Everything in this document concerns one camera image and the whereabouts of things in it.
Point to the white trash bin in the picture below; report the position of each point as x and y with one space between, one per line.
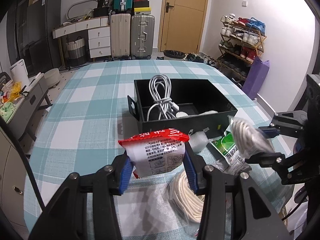
173 55

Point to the grey side cabinet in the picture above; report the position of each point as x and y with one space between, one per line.
34 98

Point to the wooden shoe rack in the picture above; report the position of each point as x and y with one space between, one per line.
242 41

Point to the white foam piece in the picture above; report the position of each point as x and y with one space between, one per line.
198 141

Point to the black storage box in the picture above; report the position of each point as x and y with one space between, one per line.
206 107

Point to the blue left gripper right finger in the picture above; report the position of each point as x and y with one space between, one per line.
191 173

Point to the stack of shoe boxes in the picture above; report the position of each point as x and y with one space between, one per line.
141 7

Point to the wooden door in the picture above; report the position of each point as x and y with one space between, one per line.
182 24

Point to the striped laundry basket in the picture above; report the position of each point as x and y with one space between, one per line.
77 52

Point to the bagged cream webbing coil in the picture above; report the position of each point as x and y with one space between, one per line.
180 193

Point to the silver suitcase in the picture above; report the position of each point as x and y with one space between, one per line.
141 39

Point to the beige suitcase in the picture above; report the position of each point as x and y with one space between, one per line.
120 26

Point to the dark grey refrigerator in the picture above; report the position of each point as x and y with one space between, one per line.
30 34

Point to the purple paper bag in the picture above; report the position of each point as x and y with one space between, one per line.
256 77

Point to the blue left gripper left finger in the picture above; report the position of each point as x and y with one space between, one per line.
125 176

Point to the white drawer desk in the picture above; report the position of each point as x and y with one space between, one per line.
97 35

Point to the white round stool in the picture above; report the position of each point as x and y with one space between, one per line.
52 77

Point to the green white packet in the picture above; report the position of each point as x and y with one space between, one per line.
227 155

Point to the red white wipes packet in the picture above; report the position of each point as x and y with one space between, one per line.
157 152

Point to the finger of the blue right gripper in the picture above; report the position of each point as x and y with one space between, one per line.
269 132
266 159

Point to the teal plaid tablecloth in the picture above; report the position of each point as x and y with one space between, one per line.
81 132

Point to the black bag on desk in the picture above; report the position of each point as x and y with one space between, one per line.
102 8

